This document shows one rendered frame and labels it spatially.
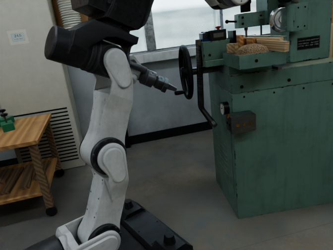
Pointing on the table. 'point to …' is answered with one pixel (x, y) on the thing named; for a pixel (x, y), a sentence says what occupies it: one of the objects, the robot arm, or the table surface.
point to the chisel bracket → (248, 20)
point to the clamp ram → (232, 36)
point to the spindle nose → (246, 7)
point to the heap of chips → (251, 48)
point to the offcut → (232, 47)
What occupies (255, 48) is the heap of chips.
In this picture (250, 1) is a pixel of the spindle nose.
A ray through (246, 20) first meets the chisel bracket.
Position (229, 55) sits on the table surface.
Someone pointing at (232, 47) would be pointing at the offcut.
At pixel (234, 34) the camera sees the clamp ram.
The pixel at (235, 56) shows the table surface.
